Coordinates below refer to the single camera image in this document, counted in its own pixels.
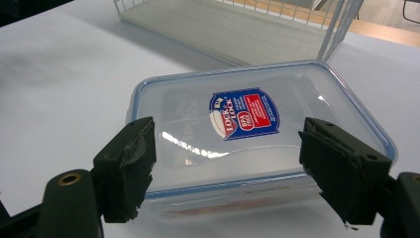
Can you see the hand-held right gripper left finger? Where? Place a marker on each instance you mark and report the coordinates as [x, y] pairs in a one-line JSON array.
[[125, 172]]

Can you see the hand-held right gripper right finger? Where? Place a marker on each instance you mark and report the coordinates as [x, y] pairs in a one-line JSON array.
[[346, 172]]

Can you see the clear plastic food container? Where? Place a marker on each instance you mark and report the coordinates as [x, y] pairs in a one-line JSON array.
[[251, 132]]

